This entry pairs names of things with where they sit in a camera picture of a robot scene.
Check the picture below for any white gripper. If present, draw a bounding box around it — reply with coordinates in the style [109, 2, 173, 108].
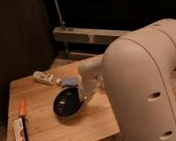
[78, 82, 97, 103]

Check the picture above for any black ceramic bowl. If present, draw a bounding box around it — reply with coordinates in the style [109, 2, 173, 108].
[53, 87, 83, 118]

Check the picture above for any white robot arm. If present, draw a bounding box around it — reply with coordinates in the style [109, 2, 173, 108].
[78, 18, 176, 141]

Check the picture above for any blue sponge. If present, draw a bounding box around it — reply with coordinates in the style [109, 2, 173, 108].
[61, 76, 79, 87]

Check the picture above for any white tube bottle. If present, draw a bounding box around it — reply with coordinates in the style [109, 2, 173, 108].
[33, 71, 62, 86]

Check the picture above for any metal pole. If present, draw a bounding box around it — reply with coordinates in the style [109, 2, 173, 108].
[53, 0, 66, 29]

